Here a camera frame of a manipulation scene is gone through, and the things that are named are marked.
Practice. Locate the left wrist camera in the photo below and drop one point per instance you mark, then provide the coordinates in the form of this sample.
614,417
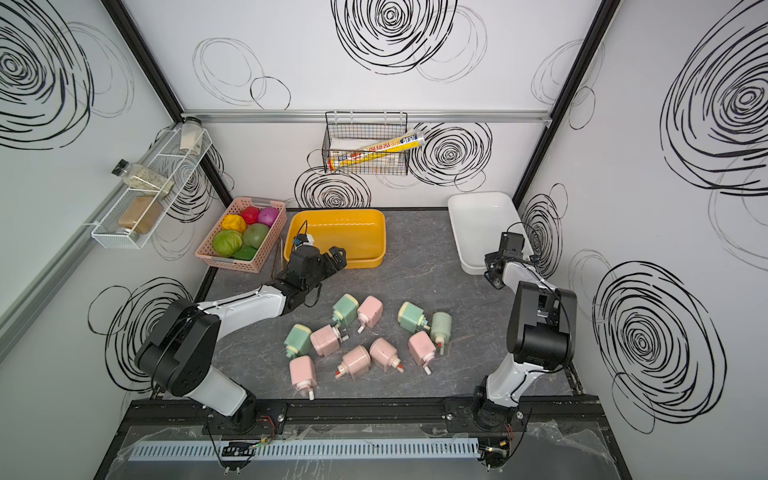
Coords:
302,239

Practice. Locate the black wire wall basket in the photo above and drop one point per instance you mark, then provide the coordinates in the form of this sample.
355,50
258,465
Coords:
350,138

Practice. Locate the green sharpener right round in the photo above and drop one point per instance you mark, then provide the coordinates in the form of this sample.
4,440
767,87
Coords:
441,330

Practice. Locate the pink sharpener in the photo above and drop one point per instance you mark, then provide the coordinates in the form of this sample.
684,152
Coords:
303,376
369,313
354,363
422,350
327,340
385,356

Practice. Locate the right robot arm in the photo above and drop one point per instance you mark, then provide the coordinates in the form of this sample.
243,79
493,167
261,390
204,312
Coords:
540,337

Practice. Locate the red toy fruit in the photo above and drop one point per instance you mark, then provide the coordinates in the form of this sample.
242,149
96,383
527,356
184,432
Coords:
250,215

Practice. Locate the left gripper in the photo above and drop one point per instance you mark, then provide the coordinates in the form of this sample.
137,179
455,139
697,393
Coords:
339,260

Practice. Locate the clear jar on shelf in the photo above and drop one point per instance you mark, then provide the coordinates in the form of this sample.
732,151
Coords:
191,135

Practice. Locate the light green toy apple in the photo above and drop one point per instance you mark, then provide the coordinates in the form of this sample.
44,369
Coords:
255,235

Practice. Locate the green toy cabbage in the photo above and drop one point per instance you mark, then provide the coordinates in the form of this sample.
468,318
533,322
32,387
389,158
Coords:
226,243

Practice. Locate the yellow red tube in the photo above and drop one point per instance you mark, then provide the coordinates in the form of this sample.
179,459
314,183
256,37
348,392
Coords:
375,150

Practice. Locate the white slotted cable duct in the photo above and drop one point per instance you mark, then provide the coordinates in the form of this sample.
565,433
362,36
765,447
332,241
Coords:
335,449

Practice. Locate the pink perforated basket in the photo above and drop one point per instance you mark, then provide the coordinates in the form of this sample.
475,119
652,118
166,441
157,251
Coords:
247,259

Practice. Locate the green sharpener right square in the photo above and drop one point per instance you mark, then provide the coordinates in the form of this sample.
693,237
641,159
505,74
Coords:
412,318

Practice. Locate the yellow plastic storage box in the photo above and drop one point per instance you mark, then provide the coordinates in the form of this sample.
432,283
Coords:
361,232

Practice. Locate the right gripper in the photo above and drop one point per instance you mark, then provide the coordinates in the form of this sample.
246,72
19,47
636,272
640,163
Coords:
491,256

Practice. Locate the bottle lying on shelf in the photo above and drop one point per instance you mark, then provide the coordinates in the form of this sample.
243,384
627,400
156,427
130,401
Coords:
143,179

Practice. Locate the white plastic storage box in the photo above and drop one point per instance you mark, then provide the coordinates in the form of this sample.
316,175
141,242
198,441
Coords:
478,219

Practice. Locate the white wire wall shelf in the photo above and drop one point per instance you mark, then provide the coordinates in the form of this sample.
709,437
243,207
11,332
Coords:
187,202

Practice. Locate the brown block on shelf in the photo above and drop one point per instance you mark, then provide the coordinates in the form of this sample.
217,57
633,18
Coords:
141,215

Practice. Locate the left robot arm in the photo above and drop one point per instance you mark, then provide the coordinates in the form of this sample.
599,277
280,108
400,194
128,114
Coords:
177,354

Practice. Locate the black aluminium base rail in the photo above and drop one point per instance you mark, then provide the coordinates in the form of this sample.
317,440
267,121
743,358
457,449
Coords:
462,414

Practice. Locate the magenta toy fruit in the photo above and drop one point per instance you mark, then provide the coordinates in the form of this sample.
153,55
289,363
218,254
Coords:
268,216

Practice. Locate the yellow toy fruit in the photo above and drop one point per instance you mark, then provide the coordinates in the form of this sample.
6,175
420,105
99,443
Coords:
234,222

